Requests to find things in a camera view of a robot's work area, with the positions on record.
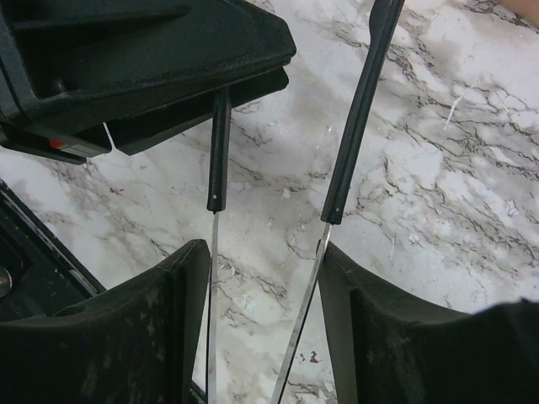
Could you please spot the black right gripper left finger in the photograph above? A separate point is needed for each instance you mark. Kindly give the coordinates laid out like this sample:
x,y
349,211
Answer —
x,y
134,343

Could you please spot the black-tipped metal tongs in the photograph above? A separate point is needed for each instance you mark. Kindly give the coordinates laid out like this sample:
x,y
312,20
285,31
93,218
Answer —
x,y
382,23

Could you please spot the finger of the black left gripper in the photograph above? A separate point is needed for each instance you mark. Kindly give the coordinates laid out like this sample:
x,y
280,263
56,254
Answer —
x,y
121,58
138,133

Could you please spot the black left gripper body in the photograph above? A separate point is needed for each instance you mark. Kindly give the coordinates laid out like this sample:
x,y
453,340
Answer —
x,y
21,80

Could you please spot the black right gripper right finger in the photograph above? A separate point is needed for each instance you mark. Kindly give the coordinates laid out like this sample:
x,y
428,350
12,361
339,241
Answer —
x,y
389,346

